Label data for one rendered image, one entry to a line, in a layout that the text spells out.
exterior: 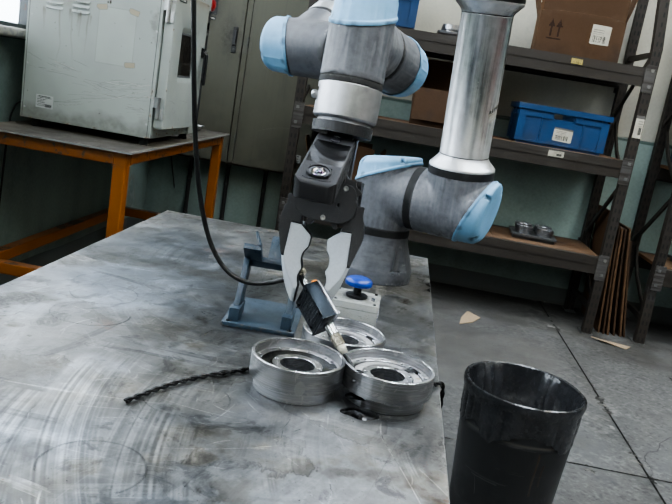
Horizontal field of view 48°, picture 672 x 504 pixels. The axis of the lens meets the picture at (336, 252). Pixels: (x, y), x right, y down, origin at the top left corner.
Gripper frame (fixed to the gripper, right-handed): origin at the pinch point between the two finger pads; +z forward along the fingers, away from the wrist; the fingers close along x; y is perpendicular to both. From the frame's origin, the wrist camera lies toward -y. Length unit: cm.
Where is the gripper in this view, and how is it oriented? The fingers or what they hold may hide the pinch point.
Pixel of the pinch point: (309, 293)
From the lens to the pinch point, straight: 86.9
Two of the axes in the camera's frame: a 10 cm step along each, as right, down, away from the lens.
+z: -1.9, 9.8, 0.8
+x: -9.8, -1.9, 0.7
